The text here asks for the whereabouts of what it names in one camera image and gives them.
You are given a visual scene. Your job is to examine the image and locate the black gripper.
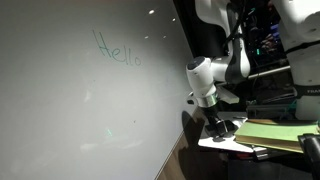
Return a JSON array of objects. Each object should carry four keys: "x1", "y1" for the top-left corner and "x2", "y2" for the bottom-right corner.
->
[{"x1": 203, "y1": 103, "x2": 239, "y2": 138}]

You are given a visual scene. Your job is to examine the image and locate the large white whiteboard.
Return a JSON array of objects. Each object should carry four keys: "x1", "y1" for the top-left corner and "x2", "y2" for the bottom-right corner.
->
[{"x1": 0, "y1": 0, "x2": 198, "y2": 180}]

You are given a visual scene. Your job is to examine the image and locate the metal railing bar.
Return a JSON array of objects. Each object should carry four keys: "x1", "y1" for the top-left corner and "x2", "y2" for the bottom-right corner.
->
[{"x1": 248, "y1": 64, "x2": 292, "y2": 81}]

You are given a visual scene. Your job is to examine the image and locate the green book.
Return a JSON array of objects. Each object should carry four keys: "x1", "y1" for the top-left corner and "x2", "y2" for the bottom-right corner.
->
[{"x1": 234, "y1": 119, "x2": 320, "y2": 154}]

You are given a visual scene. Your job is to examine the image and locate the dark equipment box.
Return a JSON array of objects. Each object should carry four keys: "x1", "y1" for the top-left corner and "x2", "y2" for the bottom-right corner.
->
[{"x1": 245, "y1": 99, "x2": 298, "y2": 120}]

